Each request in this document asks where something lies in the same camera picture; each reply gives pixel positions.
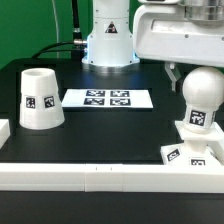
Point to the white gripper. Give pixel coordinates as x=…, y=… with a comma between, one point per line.
x=181, y=31

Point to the white lamp base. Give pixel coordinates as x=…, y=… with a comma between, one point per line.
x=197, y=149

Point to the white lamp shade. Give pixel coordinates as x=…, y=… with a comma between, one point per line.
x=40, y=106

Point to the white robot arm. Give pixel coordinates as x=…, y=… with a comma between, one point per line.
x=110, y=44

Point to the white marker tag sheet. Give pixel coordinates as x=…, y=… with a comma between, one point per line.
x=103, y=98

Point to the white left fence wall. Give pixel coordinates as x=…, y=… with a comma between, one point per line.
x=4, y=131

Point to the white front fence wall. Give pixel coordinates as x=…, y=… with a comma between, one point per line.
x=110, y=178

